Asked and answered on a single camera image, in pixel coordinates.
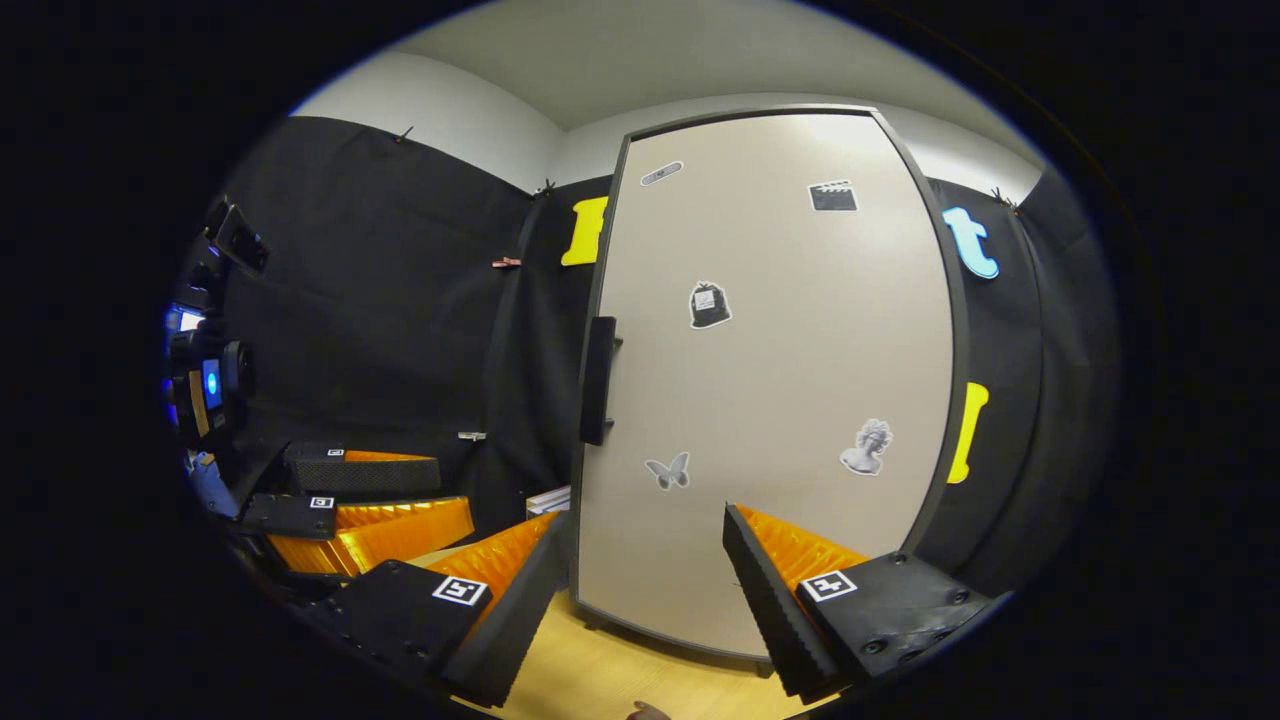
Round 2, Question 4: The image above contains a beige cabinet door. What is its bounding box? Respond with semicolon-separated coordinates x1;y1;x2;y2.
575;110;956;661

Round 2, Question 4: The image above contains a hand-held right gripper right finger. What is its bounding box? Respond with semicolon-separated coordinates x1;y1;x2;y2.
722;503;1001;704

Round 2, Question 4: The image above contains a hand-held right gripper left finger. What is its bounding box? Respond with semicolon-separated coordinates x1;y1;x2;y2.
305;512;573;709

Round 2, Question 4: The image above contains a black door handle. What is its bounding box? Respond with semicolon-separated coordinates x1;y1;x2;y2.
579;316;623;447

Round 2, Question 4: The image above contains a black backdrop cloth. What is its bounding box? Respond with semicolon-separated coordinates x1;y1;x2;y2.
170;115;1121;601

